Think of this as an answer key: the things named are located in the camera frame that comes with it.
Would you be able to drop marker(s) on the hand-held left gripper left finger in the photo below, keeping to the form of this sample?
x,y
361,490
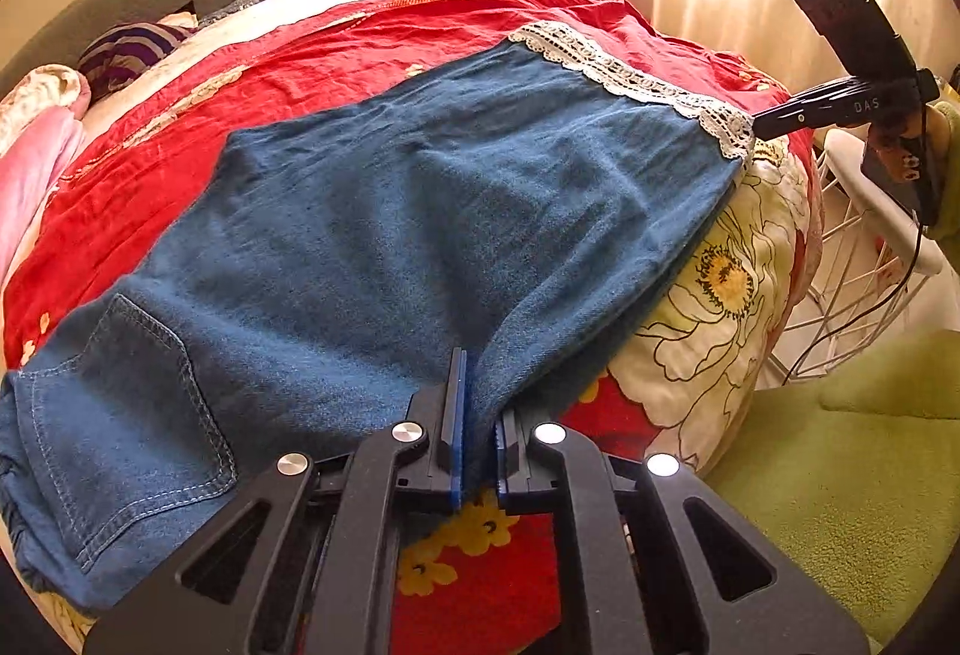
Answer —
x,y
458,434

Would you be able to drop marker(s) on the cream floral quilt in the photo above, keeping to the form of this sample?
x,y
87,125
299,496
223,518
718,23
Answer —
x,y
37,92

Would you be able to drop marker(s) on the pink blanket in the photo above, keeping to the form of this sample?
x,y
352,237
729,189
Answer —
x,y
30,175

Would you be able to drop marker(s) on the red floral bedsheet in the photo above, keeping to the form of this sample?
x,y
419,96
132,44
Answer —
x,y
315,62

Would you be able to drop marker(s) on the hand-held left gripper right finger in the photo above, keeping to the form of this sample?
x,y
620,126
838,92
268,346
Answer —
x,y
499,467

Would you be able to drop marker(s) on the purple striped pillow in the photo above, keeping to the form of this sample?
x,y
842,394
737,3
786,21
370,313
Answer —
x,y
127,51

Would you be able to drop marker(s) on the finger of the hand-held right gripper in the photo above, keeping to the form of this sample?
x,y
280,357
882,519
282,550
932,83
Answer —
x,y
814,94
791,121

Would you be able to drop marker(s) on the blue denim pants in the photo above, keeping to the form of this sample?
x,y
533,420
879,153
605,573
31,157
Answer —
x,y
420,197

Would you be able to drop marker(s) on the green rug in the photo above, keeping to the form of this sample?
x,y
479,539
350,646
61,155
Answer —
x,y
825,490

